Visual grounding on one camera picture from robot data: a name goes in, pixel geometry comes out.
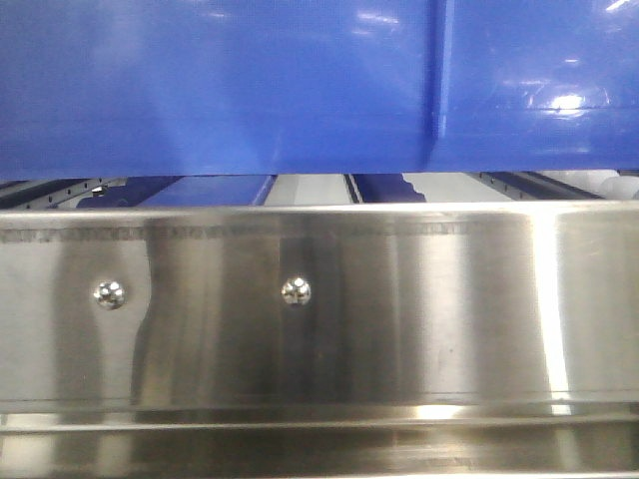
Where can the left rail screw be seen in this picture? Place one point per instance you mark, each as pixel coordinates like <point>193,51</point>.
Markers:
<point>109,294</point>

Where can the rail screw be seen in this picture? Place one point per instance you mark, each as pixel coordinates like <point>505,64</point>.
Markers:
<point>296,291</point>
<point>109,294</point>

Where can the right rail screw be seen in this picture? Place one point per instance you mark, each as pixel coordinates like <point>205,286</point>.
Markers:
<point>296,291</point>

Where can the stainless steel conveyor side rail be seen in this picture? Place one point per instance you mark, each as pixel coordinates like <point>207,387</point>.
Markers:
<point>466,340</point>

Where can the blue plastic bin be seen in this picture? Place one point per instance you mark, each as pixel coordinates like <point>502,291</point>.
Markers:
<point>160,88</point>

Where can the white conveyor roller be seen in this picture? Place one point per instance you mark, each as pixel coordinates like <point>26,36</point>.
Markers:
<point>620,188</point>

